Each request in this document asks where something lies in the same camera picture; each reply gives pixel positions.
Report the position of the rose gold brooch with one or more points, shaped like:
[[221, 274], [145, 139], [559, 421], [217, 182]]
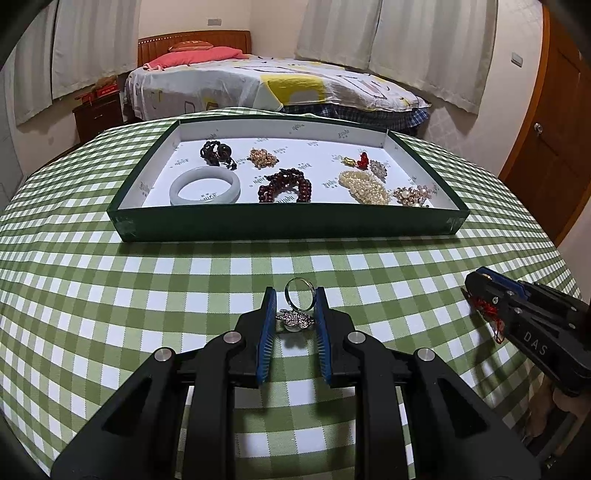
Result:
[[263, 158]]

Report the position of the white curtain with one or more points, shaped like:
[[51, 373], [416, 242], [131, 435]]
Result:
[[434, 50], [34, 60], [97, 41], [337, 32]]

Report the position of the wooden bed headboard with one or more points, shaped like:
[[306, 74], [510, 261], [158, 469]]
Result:
[[231, 39]]

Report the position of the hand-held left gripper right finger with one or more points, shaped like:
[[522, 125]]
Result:
[[324, 344]]

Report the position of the bed with patterned cover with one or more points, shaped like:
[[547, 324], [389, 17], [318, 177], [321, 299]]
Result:
[[221, 83]]

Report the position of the round door knob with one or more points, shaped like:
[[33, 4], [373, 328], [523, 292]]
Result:
[[538, 128]]

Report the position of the red gold tassel charm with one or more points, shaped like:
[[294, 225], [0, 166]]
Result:
[[362, 161]]

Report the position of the brown wooden door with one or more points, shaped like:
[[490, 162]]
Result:
[[554, 138]]

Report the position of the pink pillow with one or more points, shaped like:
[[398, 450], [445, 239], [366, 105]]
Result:
[[194, 57]]

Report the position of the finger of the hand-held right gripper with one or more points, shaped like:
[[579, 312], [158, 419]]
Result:
[[505, 284], [498, 302]]

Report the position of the red box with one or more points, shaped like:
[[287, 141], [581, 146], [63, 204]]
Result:
[[106, 91], [86, 98]]

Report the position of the blue plaid bed sheet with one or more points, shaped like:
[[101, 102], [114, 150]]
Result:
[[369, 117]]

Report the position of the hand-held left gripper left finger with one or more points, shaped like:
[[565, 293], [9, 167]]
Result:
[[265, 341]]

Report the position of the gold pearl brooch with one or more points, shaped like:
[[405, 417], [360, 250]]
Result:
[[411, 196]]

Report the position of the white jade bangle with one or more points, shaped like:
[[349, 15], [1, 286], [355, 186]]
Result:
[[178, 189]]

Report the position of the orange pillow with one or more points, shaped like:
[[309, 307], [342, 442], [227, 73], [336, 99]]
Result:
[[189, 45]]

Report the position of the silver rhinestone brooch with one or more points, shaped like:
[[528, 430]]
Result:
[[378, 167]]

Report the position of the wooden chair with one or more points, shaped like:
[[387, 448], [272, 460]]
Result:
[[542, 406]]

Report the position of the green checked tablecloth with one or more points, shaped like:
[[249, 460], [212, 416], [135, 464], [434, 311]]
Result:
[[138, 286]]

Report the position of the dark green box tray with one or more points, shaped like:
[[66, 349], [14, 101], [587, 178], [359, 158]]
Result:
[[277, 226]]

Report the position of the wall light switch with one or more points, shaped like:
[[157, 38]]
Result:
[[517, 58]]

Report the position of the dark wooden nightstand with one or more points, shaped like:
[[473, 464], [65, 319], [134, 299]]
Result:
[[99, 117]]

